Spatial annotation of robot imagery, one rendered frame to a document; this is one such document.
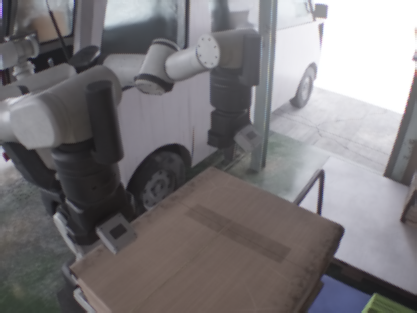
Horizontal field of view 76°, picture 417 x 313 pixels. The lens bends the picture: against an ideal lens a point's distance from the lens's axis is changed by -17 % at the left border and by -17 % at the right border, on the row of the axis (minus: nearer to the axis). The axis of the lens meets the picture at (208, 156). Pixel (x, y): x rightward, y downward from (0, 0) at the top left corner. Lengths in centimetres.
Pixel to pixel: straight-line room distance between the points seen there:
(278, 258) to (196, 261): 16
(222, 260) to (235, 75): 36
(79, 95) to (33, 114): 6
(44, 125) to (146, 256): 38
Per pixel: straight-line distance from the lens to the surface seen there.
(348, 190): 256
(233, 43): 58
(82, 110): 37
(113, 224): 46
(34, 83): 84
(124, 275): 64
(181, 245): 67
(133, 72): 84
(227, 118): 63
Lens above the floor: 161
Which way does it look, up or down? 34 degrees down
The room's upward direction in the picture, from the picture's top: 1 degrees counter-clockwise
